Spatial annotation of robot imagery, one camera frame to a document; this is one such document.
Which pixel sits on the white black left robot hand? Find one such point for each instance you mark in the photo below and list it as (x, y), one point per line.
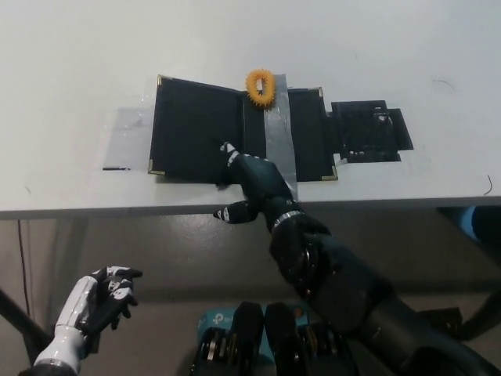
(98, 297)

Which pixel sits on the long silver duct tape strip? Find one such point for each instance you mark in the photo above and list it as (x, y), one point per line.
(278, 129)

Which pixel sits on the black table leg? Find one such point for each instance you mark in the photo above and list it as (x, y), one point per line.
(483, 317)
(17, 317)

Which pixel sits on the blue and black chair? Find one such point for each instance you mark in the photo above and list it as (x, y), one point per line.
(481, 227)

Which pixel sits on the teal TP-Link box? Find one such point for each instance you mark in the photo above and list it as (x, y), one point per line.
(215, 319)

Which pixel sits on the black USC diary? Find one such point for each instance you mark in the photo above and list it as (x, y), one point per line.
(192, 125)

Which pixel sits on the black floor tape patch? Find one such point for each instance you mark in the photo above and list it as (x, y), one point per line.
(442, 315)

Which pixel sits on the clear plastic sheet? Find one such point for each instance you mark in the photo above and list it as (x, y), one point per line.
(125, 137)

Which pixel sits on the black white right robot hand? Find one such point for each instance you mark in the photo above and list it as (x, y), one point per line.
(260, 184)

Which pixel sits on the black printed fixture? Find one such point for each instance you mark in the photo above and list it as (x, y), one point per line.
(364, 129)

